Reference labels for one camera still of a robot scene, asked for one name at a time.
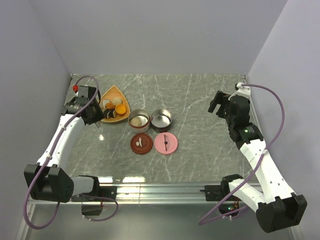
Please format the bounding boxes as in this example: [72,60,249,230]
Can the fried chicken piece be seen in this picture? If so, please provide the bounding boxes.
[105,102,116,110]

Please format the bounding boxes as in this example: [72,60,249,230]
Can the steamed bun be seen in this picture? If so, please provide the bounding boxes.
[111,97,123,106]
[130,117,142,127]

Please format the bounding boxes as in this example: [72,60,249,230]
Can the orange egg tart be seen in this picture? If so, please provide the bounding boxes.
[115,104,127,115]

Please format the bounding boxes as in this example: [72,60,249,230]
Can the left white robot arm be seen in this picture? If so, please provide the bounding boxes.
[23,85,104,203]

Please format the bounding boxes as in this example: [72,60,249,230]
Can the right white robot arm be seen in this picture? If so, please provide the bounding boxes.
[208,90,307,233]

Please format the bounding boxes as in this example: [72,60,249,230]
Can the white steel lunch tin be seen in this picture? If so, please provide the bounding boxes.
[128,109,151,134]

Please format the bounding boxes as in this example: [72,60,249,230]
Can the dark steel lunch tin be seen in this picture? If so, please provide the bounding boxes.
[150,108,173,133]

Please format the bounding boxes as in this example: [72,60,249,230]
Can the white dumpling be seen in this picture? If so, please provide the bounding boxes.
[102,99,110,108]

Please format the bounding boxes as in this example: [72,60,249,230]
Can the woven bamboo tray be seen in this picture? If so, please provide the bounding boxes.
[99,85,131,123]

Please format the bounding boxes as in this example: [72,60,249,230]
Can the brown round lid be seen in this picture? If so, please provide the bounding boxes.
[130,133,153,155]

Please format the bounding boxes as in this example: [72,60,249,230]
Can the pink round lid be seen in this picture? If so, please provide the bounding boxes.
[153,132,178,155]

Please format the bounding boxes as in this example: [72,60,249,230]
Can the aluminium rail frame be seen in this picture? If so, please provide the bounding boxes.
[16,182,303,240]

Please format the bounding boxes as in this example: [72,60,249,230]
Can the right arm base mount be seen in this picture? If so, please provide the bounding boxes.
[199,184,249,225]

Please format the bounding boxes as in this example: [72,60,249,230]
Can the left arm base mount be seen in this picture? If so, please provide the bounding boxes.
[70,185,119,220]

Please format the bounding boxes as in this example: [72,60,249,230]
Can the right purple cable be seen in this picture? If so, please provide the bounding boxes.
[198,84,286,226]

